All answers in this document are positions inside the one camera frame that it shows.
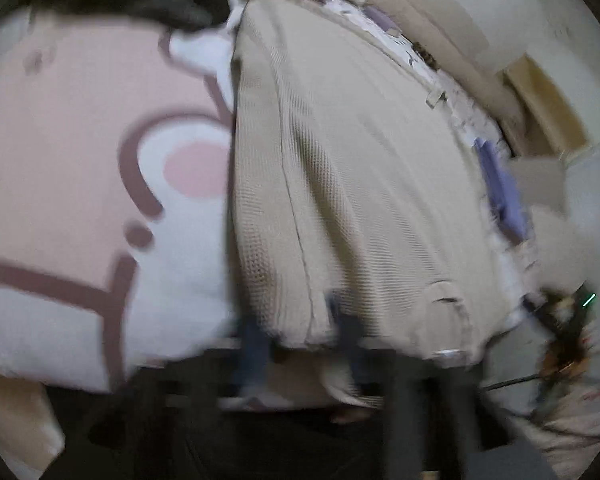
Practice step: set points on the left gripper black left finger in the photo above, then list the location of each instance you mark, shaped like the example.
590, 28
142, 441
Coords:
253, 356

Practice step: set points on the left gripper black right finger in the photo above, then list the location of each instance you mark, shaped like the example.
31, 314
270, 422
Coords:
350, 333

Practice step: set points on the beige waffle knit garment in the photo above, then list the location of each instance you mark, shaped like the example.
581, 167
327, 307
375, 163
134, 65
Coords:
347, 183

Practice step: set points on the folded purple cloth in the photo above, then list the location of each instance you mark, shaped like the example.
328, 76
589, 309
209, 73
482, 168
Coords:
503, 195

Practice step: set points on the pink white cartoon bedspread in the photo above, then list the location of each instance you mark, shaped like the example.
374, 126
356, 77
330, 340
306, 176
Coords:
114, 161

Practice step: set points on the wooden bedside shelf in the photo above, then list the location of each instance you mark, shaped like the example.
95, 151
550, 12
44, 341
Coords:
554, 128

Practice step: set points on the long beige body pillow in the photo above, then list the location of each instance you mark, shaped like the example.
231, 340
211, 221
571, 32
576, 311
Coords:
489, 91

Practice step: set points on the small purple box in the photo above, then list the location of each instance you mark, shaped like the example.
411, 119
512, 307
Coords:
382, 20

